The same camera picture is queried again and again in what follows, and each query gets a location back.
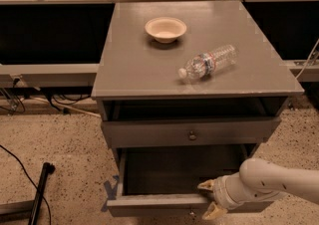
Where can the blue tape cross mark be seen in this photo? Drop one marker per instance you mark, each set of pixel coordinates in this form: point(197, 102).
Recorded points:
point(111, 191)

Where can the white paper bowl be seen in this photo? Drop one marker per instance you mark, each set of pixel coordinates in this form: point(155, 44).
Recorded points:
point(165, 29)

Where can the clear plastic water bottle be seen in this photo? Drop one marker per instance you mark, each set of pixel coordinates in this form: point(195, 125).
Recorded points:
point(208, 63)

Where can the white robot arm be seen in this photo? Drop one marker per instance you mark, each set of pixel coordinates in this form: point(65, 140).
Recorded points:
point(258, 180)

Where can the grey wooden drawer cabinet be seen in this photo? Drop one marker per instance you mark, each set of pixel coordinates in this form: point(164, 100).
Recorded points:
point(137, 78)

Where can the grey drawer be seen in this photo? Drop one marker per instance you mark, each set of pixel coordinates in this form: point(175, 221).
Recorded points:
point(183, 132)
point(157, 181)

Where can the black metal stand leg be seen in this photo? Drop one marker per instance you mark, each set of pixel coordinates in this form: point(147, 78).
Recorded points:
point(30, 207)

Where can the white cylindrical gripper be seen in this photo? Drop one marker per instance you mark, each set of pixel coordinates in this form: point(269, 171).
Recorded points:
point(219, 191)

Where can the grey top drawer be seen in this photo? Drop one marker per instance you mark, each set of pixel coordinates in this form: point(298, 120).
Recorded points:
point(183, 132)

